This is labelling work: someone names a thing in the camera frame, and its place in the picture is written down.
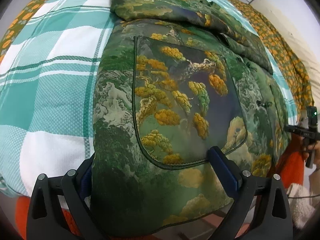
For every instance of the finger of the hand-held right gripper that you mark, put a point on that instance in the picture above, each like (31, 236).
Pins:
(296, 130)

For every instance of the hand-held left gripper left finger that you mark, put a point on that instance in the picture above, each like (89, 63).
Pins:
(75, 180)

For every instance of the green landscape print jacket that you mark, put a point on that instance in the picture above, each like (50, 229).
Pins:
(175, 92)

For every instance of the cream headboard cushion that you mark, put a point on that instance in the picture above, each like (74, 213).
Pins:
(300, 30)

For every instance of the teal white checkered bedsheet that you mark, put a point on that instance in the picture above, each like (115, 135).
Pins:
(50, 92)

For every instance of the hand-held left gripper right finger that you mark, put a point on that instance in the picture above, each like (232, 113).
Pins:
(225, 170)

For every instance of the person's right hand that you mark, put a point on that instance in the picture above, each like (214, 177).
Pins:
(316, 152)

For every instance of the orange floral quilt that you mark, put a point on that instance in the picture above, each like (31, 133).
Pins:
(287, 55)

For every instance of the white fuzzy cloth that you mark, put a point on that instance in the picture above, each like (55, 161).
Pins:
(300, 205)

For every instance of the person's orange fleece clothing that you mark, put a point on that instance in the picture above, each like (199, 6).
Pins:
(290, 165)

